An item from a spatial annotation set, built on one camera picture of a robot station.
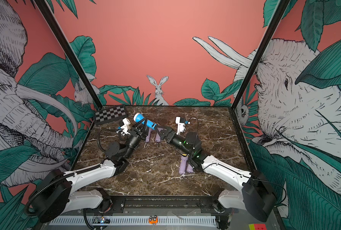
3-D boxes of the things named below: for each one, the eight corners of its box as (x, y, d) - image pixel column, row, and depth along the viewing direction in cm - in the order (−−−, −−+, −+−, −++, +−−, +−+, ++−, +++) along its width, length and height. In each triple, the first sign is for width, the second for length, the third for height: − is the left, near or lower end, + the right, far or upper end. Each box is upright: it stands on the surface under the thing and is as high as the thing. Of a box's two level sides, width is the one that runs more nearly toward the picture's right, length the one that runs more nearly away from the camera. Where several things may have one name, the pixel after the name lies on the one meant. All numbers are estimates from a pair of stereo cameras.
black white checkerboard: (96, 124, 109) (94, 122, 107) (96, 114, 116) (94, 111, 114) (127, 117, 114) (126, 114, 112) (125, 107, 121) (124, 104, 119)
